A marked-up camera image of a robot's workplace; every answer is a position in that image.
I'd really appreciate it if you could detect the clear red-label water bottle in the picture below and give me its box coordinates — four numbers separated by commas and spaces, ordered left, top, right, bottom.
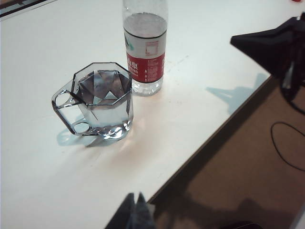
122, 0, 169, 97

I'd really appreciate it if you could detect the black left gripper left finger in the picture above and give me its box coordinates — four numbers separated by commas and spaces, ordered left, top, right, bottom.
104, 192, 138, 229

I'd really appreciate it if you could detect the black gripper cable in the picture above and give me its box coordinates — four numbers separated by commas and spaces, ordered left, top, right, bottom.
280, 59, 305, 114

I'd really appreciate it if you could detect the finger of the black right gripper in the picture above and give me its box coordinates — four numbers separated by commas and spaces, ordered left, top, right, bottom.
230, 18, 298, 77

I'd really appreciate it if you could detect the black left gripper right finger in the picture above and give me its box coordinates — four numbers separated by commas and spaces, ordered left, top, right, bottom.
137, 191, 156, 229

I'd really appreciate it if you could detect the black floor cable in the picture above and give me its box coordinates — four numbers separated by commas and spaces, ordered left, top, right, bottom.
270, 121, 305, 172

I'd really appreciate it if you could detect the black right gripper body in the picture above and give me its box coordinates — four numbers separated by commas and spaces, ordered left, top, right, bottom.
289, 12, 305, 84

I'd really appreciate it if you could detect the transparent grey faceted mug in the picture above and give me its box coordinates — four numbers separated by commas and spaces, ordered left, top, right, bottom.
51, 62, 133, 140

